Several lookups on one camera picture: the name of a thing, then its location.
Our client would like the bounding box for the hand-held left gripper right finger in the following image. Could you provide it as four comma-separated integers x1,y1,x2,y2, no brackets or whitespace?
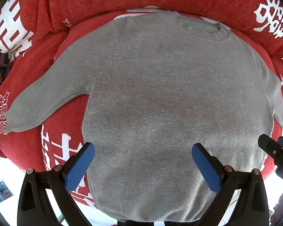
192,142,270,226

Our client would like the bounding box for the red printed blanket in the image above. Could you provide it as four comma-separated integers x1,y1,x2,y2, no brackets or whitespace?
0,0,283,209

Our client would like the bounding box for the dark red patterned cloth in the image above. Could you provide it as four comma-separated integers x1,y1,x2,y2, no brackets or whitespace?
0,52,13,83

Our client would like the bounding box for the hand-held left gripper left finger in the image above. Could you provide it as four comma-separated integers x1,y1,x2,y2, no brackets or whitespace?
17,142,95,226

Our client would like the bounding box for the grey sweater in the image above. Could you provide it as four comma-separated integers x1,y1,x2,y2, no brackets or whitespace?
4,10,283,223

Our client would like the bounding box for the dark printed card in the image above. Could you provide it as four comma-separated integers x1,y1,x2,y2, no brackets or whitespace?
0,181,14,204

